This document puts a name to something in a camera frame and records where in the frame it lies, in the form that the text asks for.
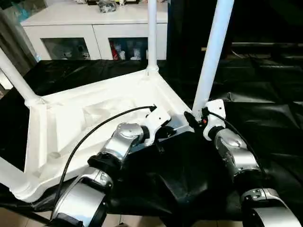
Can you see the white plastic table top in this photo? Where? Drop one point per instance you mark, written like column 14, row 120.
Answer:
column 71, row 106

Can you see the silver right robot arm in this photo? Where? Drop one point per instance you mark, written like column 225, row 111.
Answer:
column 236, row 151

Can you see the black mat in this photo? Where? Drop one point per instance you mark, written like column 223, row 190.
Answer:
column 260, row 118

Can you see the black cabinet gold label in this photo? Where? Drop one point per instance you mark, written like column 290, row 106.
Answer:
column 184, row 28

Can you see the white glass-door cabinet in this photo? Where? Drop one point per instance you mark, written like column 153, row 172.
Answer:
column 71, row 30

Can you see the dark grey bundle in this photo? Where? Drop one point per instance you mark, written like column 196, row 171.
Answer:
column 107, row 6

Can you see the black metal stand leg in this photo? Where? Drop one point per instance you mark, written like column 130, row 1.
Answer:
column 40, row 217

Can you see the grey curtain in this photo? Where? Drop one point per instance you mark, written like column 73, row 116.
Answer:
column 14, row 47

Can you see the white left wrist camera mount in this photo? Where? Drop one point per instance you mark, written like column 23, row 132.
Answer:
column 156, row 118

